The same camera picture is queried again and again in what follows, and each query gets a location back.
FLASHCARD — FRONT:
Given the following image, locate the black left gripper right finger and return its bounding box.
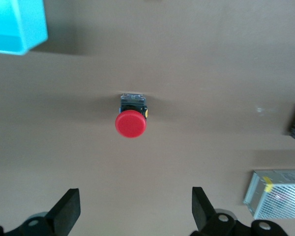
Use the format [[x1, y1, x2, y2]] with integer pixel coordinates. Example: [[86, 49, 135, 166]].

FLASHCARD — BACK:
[[191, 186, 290, 236]]

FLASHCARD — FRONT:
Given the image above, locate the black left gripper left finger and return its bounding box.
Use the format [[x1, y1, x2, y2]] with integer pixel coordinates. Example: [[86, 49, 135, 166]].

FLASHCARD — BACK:
[[0, 188, 81, 236]]

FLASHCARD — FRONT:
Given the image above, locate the red mushroom push button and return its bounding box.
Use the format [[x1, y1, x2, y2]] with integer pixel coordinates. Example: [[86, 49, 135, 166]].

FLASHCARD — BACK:
[[115, 92, 149, 138]]

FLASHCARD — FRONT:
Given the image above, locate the silver perforated power supply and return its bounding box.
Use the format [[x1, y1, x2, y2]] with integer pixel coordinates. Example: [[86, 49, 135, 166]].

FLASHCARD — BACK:
[[242, 169, 295, 220]]

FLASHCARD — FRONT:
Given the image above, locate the turquoise plastic box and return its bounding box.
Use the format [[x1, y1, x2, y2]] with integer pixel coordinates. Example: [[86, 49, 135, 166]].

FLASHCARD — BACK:
[[0, 0, 49, 56]]

